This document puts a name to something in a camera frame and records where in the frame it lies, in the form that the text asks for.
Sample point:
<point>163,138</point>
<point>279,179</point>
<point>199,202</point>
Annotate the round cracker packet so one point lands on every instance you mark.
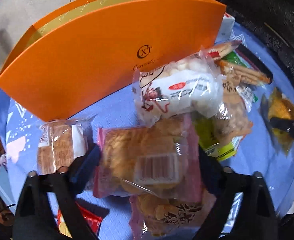
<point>221,50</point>

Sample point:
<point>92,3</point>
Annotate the green snack packet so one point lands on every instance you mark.
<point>234,58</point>

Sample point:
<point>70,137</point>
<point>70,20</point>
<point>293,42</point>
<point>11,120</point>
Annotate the brown cake packet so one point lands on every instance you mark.
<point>62,141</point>

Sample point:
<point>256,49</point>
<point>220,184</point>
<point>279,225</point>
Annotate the sandwich cracker packet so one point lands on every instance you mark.
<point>240,74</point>

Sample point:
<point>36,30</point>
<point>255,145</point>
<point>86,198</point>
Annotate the red snack packet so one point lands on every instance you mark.
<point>93,221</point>

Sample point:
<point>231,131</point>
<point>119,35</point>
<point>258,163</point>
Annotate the floral tissue pack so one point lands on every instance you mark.
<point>227,25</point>

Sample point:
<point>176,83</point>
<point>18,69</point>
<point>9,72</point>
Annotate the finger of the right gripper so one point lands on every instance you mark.
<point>283,125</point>

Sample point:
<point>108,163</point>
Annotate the orange cardboard box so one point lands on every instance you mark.
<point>88,49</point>

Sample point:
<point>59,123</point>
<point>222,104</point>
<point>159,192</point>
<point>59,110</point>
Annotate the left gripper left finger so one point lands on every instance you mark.
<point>82,168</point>

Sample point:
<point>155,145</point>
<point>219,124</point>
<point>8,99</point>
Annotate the yellow bread packet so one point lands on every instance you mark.
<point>278,106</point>

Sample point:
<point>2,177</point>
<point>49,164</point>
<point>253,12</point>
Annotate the black smartphone red case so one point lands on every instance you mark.
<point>254,61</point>

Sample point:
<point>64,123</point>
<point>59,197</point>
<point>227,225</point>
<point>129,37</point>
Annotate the blue patterned tablecloth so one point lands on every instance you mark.
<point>255,153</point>

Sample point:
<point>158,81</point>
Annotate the green yellow cracker packet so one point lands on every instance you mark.
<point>209,142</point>

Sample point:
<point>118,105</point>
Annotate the white marshmallow snack bag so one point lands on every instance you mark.
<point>192,84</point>

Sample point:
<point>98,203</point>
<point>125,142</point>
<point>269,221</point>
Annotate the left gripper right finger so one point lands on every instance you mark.
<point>212,174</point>

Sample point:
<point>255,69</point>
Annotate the pink biscuit bag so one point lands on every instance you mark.
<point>158,169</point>

